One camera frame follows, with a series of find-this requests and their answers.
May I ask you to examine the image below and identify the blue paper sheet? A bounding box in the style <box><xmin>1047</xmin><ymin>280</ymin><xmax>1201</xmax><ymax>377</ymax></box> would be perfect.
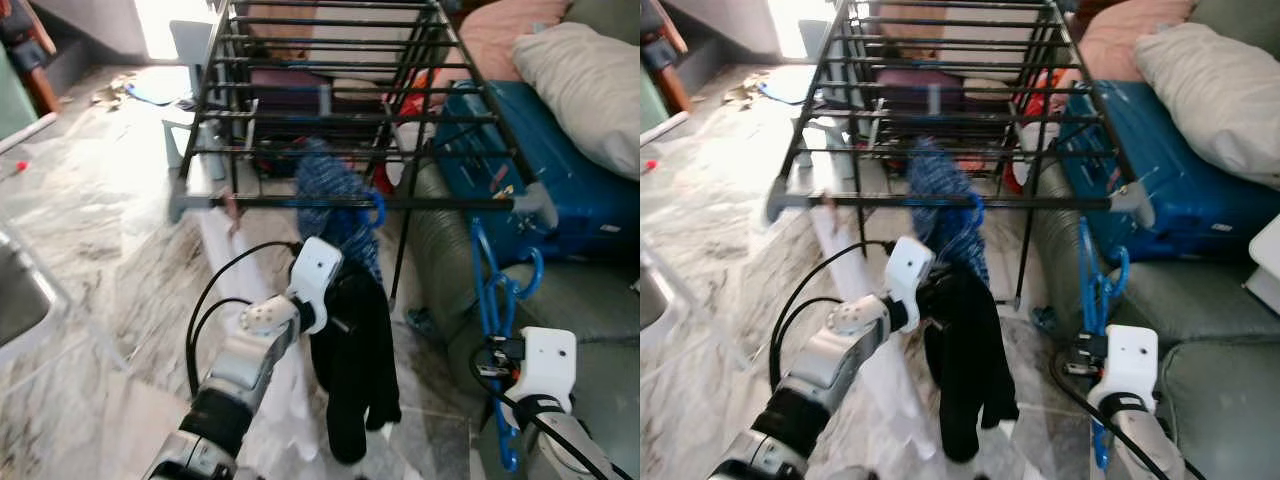
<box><xmin>755</xmin><ymin>78</ymin><xmax>811</xmax><ymax>106</ymax></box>
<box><xmin>128</xmin><ymin>78</ymin><xmax>193</xmax><ymax>106</ymax></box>

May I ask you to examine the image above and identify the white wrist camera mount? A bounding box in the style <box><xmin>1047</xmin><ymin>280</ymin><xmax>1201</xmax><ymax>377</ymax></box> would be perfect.
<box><xmin>885</xmin><ymin>237</ymin><xmax>936</xmax><ymax>331</ymax></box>
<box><xmin>1088</xmin><ymin>325</ymin><xmax>1159</xmax><ymax>411</ymax></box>
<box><xmin>500</xmin><ymin>325</ymin><xmax>579</xmax><ymax>416</ymax></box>
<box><xmin>288</xmin><ymin>237</ymin><xmax>344</xmax><ymax>333</ymax></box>

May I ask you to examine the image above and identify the purple storage case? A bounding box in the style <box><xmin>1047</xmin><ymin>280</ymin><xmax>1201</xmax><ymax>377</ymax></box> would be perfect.
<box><xmin>875</xmin><ymin>68</ymin><xmax>961</xmax><ymax>113</ymax></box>
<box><xmin>250</xmin><ymin>68</ymin><xmax>336</xmax><ymax>116</ymax></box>

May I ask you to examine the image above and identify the white plastic box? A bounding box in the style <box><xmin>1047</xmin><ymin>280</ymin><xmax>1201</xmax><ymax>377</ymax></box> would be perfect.
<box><xmin>1245</xmin><ymin>213</ymin><xmax>1280</xmax><ymax>316</ymax></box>

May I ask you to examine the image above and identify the dark green sofa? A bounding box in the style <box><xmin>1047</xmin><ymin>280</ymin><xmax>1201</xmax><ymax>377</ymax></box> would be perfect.
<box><xmin>1030</xmin><ymin>0</ymin><xmax>1280</xmax><ymax>480</ymax></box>
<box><xmin>405</xmin><ymin>0</ymin><xmax>640</xmax><ymax>480</ymax></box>

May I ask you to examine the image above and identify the red garment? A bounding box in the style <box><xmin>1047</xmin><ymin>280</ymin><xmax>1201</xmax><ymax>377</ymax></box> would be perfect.
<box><xmin>1010</xmin><ymin>70</ymin><xmax>1066</xmax><ymax>121</ymax></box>
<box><xmin>385</xmin><ymin>70</ymin><xmax>446</xmax><ymax>121</ymax></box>

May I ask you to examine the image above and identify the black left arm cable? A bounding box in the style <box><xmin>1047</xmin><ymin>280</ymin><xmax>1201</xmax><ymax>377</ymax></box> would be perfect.
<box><xmin>775</xmin><ymin>297</ymin><xmax>841</xmax><ymax>386</ymax></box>
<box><xmin>185</xmin><ymin>240</ymin><xmax>301</xmax><ymax>396</ymax></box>
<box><xmin>190</xmin><ymin>297</ymin><xmax>251</xmax><ymax>391</ymax></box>
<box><xmin>768</xmin><ymin>240</ymin><xmax>896</xmax><ymax>391</ymax></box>

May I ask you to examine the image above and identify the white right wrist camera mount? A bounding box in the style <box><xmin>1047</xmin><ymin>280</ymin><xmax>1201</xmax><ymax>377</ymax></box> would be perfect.
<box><xmin>500</xmin><ymin>325</ymin><xmax>579</xmax><ymax>416</ymax></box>
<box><xmin>1088</xmin><ymin>325</ymin><xmax>1159</xmax><ymax>411</ymax></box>

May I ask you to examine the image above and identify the blue hard suitcase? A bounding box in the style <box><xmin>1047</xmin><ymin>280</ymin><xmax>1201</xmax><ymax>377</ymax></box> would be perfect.
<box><xmin>1058</xmin><ymin>80</ymin><xmax>1280</xmax><ymax>263</ymax></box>
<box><xmin>435</xmin><ymin>80</ymin><xmax>640</xmax><ymax>266</ymax></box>

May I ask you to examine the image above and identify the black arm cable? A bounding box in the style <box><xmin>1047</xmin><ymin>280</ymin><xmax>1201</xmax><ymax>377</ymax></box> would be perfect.
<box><xmin>470</xmin><ymin>345</ymin><xmax>621</xmax><ymax>480</ymax></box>
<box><xmin>1048</xmin><ymin>350</ymin><xmax>1201</xmax><ymax>480</ymax></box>
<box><xmin>775</xmin><ymin>297</ymin><xmax>841</xmax><ymax>386</ymax></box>
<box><xmin>185</xmin><ymin>240</ymin><xmax>301</xmax><ymax>396</ymax></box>
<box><xmin>768</xmin><ymin>240</ymin><xmax>896</xmax><ymax>391</ymax></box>
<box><xmin>190</xmin><ymin>297</ymin><xmax>251</xmax><ymax>391</ymax></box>

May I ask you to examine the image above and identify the black metal drying rack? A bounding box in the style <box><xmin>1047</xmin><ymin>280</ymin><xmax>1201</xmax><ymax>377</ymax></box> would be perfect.
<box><xmin>765</xmin><ymin>0</ymin><xmax>1156</xmax><ymax>306</ymax></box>
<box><xmin>168</xmin><ymin>0</ymin><xmax>559</xmax><ymax>306</ymax></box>

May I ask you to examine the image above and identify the pink cushion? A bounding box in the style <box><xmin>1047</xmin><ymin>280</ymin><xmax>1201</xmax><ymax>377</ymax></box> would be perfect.
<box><xmin>460</xmin><ymin>0</ymin><xmax>571</xmax><ymax>86</ymax></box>
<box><xmin>1078</xmin><ymin>0</ymin><xmax>1196</xmax><ymax>81</ymax></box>

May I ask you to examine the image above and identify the white frame grey chair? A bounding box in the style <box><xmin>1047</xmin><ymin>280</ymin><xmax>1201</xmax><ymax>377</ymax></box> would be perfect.
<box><xmin>640</xmin><ymin>260</ymin><xmax>731</xmax><ymax>361</ymax></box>
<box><xmin>0</xmin><ymin>220</ymin><xmax>131</xmax><ymax>371</ymax></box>

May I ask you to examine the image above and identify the white tube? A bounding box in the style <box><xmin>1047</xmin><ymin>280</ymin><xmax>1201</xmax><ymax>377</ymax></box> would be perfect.
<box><xmin>640</xmin><ymin>110</ymin><xmax>691</xmax><ymax>146</ymax></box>
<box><xmin>0</xmin><ymin>110</ymin><xmax>59</xmax><ymax>156</ymax></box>

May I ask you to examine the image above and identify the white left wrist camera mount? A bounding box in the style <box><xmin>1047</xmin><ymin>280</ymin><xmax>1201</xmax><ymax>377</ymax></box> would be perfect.
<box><xmin>288</xmin><ymin>237</ymin><xmax>344</xmax><ymax>333</ymax></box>
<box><xmin>885</xmin><ymin>237</ymin><xmax>936</xmax><ymax>331</ymax></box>

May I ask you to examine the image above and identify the white thin garment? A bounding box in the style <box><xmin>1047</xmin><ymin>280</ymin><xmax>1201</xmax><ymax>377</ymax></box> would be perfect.
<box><xmin>810</xmin><ymin>205</ymin><xmax>926</xmax><ymax>461</ymax></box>
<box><xmin>195</xmin><ymin>205</ymin><xmax>321</xmax><ymax>461</ymax></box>

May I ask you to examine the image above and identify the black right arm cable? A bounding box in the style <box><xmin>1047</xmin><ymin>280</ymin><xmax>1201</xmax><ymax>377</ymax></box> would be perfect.
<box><xmin>1048</xmin><ymin>350</ymin><xmax>1201</xmax><ymax>480</ymax></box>
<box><xmin>470</xmin><ymin>345</ymin><xmax>621</xmax><ymax>480</ymax></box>

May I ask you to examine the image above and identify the beige pillow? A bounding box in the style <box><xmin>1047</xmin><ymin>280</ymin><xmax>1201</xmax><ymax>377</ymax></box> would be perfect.
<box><xmin>512</xmin><ymin>22</ymin><xmax>640</xmax><ymax>181</ymax></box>
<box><xmin>1133</xmin><ymin>22</ymin><xmax>1280</xmax><ymax>191</ymax></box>

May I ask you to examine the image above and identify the pale blue plastic stool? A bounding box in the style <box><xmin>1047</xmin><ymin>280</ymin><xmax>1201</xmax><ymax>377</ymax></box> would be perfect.
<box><xmin>795</xmin><ymin>18</ymin><xmax>851</xmax><ymax>181</ymax></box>
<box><xmin>165</xmin><ymin>20</ymin><xmax>236</xmax><ymax>181</ymax></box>

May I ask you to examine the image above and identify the dark bag on wooden stand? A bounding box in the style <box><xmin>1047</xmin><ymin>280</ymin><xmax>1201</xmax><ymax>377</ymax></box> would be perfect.
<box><xmin>640</xmin><ymin>0</ymin><xmax>696</xmax><ymax>113</ymax></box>
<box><xmin>0</xmin><ymin>0</ymin><xmax>61</xmax><ymax>116</ymax></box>

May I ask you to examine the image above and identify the blue plaid shirt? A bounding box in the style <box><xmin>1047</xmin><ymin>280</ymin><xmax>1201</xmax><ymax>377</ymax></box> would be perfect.
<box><xmin>293</xmin><ymin>138</ymin><xmax>386</xmax><ymax>291</ymax></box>
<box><xmin>905</xmin><ymin>135</ymin><xmax>991</xmax><ymax>286</ymax></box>

